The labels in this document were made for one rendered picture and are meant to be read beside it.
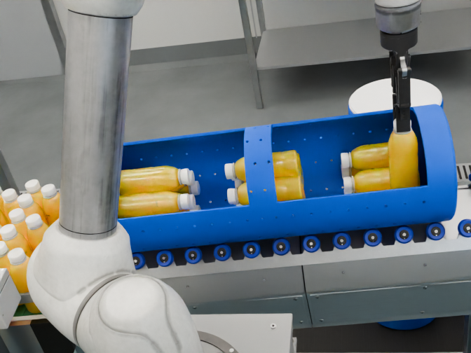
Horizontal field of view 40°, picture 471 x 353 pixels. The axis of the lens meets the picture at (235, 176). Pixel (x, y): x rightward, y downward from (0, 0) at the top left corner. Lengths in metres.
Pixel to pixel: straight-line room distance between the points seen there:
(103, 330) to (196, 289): 0.70
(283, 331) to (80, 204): 0.46
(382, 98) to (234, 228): 0.74
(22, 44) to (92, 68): 4.53
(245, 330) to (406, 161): 0.54
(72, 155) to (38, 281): 0.25
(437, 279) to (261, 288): 0.44
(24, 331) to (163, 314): 0.81
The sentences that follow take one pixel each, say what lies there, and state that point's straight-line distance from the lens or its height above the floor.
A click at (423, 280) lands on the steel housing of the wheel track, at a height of 0.84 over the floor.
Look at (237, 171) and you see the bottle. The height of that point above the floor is 1.15.
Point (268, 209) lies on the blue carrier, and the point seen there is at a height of 1.11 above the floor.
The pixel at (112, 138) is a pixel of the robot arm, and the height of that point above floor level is 1.52.
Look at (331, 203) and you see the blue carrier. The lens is 1.48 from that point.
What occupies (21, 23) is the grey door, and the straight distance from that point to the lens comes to 5.46.
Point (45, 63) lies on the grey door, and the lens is 5.53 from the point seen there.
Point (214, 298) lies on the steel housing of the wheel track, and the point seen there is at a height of 0.84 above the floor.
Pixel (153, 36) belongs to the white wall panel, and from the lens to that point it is 5.17.
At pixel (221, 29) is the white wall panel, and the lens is 5.02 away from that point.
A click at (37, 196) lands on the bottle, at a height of 1.05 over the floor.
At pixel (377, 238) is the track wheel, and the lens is 1.60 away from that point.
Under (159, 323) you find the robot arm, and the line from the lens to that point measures 1.00.
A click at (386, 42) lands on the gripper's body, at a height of 1.46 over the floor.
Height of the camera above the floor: 2.01
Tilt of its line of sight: 34 degrees down
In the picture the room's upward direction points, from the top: 12 degrees counter-clockwise
